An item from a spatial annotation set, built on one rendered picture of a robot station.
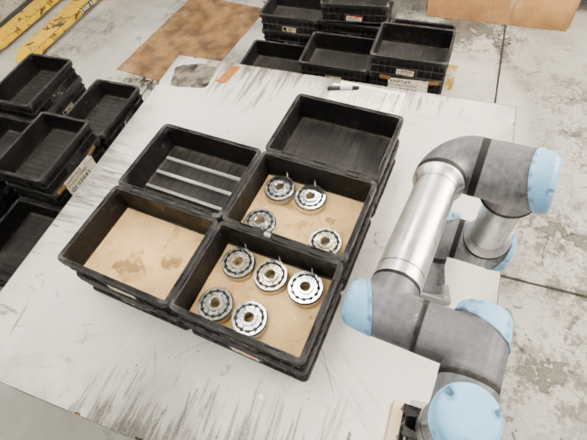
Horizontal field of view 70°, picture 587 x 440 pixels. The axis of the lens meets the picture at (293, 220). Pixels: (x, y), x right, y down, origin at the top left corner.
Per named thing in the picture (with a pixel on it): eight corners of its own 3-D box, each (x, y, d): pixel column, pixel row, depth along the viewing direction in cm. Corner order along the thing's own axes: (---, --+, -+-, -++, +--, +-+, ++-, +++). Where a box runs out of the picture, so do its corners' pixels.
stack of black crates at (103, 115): (120, 121, 272) (96, 78, 243) (161, 129, 264) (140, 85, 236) (86, 167, 252) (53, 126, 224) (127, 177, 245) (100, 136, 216)
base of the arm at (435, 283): (436, 281, 132) (445, 252, 131) (449, 298, 118) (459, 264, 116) (389, 270, 133) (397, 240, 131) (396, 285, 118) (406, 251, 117)
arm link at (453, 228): (410, 243, 131) (422, 202, 129) (453, 257, 126) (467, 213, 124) (403, 249, 120) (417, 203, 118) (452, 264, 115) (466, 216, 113)
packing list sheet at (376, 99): (407, 91, 184) (407, 90, 184) (396, 127, 173) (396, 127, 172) (334, 79, 192) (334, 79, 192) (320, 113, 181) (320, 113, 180)
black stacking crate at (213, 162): (266, 172, 151) (262, 150, 142) (228, 238, 137) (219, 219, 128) (176, 145, 162) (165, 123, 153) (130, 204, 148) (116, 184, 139)
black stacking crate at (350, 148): (400, 140, 154) (403, 118, 144) (375, 202, 140) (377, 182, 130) (300, 117, 165) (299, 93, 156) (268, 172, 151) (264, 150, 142)
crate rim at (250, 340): (344, 265, 117) (344, 262, 115) (302, 367, 103) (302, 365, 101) (221, 223, 129) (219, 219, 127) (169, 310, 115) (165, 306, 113)
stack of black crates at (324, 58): (375, 86, 269) (380, 38, 241) (363, 119, 254) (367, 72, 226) (315, 78, 279) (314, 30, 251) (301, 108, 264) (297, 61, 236)
